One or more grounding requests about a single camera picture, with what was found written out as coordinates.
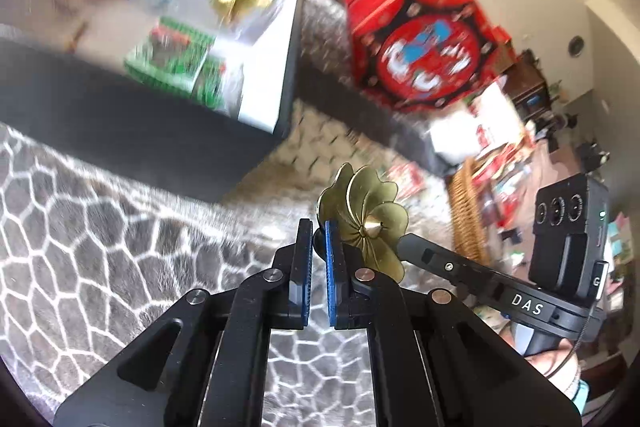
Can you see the gold flower-shaped dish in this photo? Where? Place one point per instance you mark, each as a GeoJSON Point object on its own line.
{"type": "Point", "coordinates": [365, 207]}

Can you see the round wall fixture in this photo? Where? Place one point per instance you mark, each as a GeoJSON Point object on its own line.
{"type": "Point", "coordinates": [576, 46]}

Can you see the wooden stick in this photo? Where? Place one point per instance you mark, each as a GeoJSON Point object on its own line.
{"type": "Point", "coordinates": [77, 36]}

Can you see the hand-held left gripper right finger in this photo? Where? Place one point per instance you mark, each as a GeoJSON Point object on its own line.
{"type": "Point", "coordinates": [332, 277]}

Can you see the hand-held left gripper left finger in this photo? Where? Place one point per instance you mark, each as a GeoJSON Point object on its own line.
{"type": "Point", "coordinates": [302, 272]}

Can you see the white tissue box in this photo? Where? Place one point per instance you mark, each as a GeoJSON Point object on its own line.
{"type": "Point", "coordinates": [450, 139]}

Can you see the green packet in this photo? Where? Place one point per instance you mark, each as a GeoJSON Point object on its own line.
{"type": "Point", "coordinates": [170, 57]}

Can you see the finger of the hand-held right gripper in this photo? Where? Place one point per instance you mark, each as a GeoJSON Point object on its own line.
{"type": "Point", "coordinates": [430, 254]}

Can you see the dark box with white inside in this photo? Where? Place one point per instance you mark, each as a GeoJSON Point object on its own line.
{"type": "Point", "coordinates": [150, 127]}

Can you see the red octagonal tin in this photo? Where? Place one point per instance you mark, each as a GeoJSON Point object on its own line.
{"type": "Point", "coordinates": [420, 52]}

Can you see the grey patterned tablecloth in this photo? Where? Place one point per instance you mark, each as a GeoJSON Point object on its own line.
{"type": "Point", "coordinates": [100, 232]}

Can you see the wicker basket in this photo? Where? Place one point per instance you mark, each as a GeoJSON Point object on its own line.
{"type": "Point", "coordinates": [465, 207]}

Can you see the person's right hand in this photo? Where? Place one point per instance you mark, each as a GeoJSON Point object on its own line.
{"type": "Point", "coordinates": [555, 364]}

